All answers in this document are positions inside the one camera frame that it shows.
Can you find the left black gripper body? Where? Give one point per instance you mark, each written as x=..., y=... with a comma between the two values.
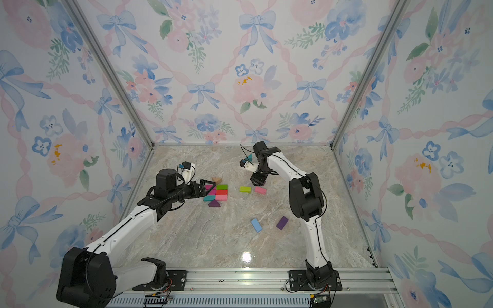
x=185, y=192

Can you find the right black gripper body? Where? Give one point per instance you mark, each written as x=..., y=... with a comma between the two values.
x=260, y=176

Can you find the natural wood triangular block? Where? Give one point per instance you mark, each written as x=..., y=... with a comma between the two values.
x=217, y=180

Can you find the lime green small block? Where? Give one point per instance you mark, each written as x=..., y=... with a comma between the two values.
x=245, y=189

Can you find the light blue rectangular block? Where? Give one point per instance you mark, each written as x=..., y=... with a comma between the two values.
x=257, y=226

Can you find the purple rectangular block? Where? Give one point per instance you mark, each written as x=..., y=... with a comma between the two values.
x=282, y=223

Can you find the purple triangular block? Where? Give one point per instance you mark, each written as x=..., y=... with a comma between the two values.
x=214, y=203

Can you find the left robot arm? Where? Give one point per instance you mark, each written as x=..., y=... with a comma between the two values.
x=88, y=277

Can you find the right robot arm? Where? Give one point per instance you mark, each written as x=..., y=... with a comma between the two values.
x=308, y=203

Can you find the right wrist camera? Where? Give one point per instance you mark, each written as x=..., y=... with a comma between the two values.
x=247, y=163

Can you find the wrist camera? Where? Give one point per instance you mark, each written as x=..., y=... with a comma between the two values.
x=247, y=163
x=186, y=172

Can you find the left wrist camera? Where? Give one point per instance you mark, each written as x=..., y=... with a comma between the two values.
x=186, y=172

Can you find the right corner aluminium post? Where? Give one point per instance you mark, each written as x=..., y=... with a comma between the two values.
x=389, y=31

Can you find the corner aluminium post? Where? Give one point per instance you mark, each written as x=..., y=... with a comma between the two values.
x=389, y=31
x=76, y=13

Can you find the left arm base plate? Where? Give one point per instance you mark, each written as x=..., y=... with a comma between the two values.
x=175, y=281

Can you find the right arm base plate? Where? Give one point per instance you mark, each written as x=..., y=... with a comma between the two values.
x=298, y=281

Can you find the left corner aluminium post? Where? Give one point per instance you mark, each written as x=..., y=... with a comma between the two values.
x=76, y=13

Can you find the aluminium front rail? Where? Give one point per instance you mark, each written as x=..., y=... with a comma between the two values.
x=267, y=287

